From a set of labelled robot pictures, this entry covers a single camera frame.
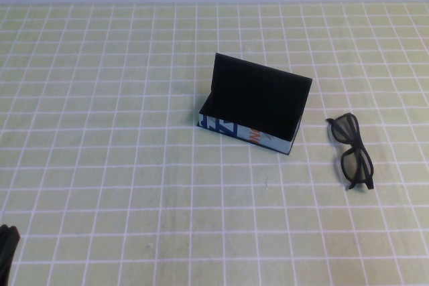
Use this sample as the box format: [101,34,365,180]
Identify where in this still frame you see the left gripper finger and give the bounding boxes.
[0,224,21,286]

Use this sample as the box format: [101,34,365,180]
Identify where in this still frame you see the black printed glasses case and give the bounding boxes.
[197,52,313,156]

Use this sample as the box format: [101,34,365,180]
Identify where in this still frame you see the black frame glasses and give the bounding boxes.
[325,113,375,192]

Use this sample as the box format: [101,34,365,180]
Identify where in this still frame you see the green white-grid tablecloth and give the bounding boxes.
[0,1,429,286]

